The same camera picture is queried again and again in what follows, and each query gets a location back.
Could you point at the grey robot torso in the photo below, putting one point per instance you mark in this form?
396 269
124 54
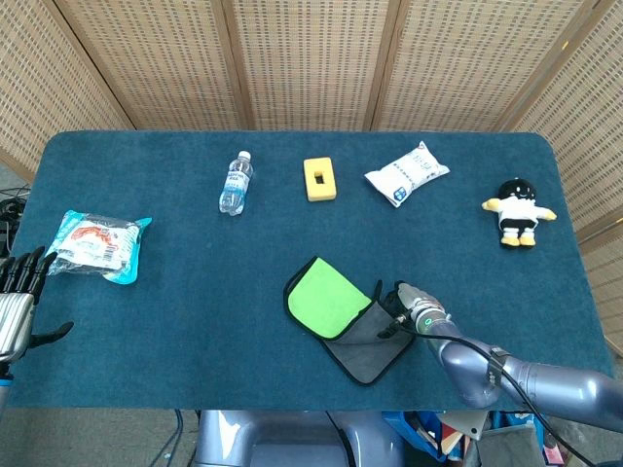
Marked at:
272 438

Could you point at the grey and green microfibre cloth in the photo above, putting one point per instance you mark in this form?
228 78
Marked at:
331 301

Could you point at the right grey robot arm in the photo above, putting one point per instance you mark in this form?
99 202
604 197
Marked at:
535 379

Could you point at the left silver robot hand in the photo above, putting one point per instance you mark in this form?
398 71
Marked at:
14 311

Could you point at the woven bamboo folding screen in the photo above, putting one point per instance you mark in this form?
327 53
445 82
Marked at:
311 63

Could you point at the teal snack bag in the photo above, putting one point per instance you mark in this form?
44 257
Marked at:
97 243

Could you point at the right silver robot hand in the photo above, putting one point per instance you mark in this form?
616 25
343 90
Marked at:
414 294

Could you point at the black white penguin plush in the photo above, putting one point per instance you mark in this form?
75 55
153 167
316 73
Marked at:
518 209

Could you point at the white plastic pouch packet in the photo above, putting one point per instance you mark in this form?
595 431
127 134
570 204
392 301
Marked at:
409 172

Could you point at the yellow sponge with hole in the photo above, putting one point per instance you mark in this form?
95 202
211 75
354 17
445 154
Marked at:
321 190

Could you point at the clear plastic water bottle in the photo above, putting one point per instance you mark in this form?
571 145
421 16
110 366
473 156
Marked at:
236 185

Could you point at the blue carpet table cover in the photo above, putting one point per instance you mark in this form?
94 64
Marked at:
194 301

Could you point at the colourful bags under table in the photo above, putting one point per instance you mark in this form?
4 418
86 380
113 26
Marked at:
438 438

